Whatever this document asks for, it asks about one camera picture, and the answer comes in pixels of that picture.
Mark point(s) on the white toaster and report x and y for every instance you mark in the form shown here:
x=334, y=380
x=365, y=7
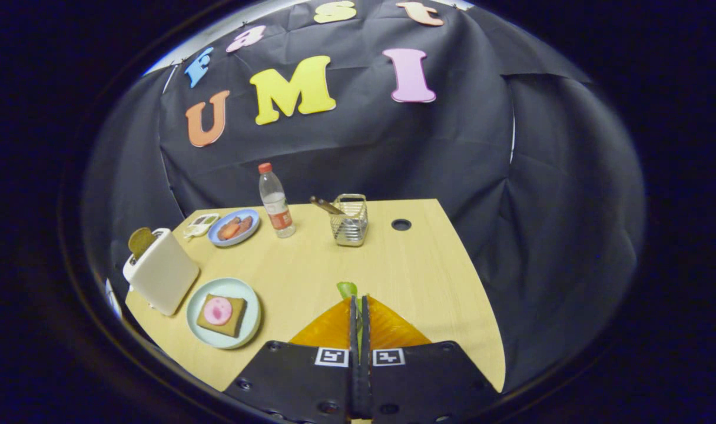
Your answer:
x=166, y=277

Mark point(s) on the white flat panel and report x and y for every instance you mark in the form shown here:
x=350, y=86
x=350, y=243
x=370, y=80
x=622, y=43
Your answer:
x=113, y=299

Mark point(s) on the black backdrop cloth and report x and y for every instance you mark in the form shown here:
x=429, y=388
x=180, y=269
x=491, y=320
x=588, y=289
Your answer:
x=423, y=153

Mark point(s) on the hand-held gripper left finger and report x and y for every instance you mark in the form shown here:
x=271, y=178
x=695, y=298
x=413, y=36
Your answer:
x=299, y=383

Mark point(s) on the orange tomato slice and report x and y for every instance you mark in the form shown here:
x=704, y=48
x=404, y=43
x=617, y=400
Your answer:
x=231, y=231

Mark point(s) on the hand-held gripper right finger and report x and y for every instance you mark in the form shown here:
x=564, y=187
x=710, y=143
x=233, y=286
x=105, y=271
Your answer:
x=423, y=383

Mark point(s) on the clear water bottle red cap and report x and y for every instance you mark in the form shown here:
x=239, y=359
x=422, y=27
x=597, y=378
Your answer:
x=277, y=203

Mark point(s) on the pink ham slice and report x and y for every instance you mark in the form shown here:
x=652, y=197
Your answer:
x=218, y=311

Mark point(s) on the white seasoning tray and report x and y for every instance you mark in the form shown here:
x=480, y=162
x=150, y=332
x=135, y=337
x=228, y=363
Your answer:
x=202, y=224

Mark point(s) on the blue plate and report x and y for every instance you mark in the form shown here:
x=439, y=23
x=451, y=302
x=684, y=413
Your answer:
x=243, y=238

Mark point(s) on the square bread slice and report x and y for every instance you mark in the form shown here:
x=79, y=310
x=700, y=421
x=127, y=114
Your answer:
x=231, y=324

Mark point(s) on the brown toast slice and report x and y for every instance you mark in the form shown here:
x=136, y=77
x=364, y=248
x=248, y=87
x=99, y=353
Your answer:
x=141, y=241

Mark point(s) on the brown meat patty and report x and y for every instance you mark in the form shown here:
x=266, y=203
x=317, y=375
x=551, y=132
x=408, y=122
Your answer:
x=246, y=224
x=221, y=227

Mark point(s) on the green lettuce leaf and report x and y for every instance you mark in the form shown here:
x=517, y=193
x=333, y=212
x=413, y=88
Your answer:
x=346, y=288

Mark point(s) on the light green plate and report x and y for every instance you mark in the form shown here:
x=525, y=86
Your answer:
x=225, y=341

